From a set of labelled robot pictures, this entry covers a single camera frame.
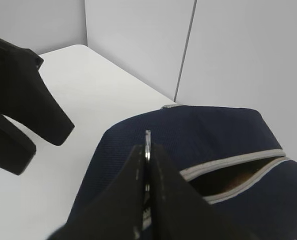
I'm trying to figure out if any navy blue lunch bag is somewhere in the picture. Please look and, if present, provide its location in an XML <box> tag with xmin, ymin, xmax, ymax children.
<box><xmin>68</xmin><ymin>105</ymin><xmax>297</xmax><ymax>240</ymax></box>

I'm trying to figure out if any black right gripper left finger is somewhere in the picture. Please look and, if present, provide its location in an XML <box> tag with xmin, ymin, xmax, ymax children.
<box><xmin>49</xmin><ymin>145</ymin><xmax>146</xmax><ymax>240</ymax></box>

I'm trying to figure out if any brown bread roll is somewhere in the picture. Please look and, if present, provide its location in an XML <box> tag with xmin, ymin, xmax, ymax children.
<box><xmin>221</xmin><ymin>172</ymin><xmax>254</xmax><ymax>192</ymax></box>

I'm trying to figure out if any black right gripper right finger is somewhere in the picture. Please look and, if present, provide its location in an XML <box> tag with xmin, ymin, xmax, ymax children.
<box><xmin>148</xmin><ymin>144</ymin><xmax>257</xmax><ymax>240</ymax></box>

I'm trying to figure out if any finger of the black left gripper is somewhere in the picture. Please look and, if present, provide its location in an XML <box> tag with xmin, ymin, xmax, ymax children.
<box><xmin>0</xmin><ymin>113</ymin><xmax>36</xmax><ymax>175</ymax></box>
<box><xmin>0</xmin><ymin>38</ymin><xmax>75</xmax><ymax>146</ymax></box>

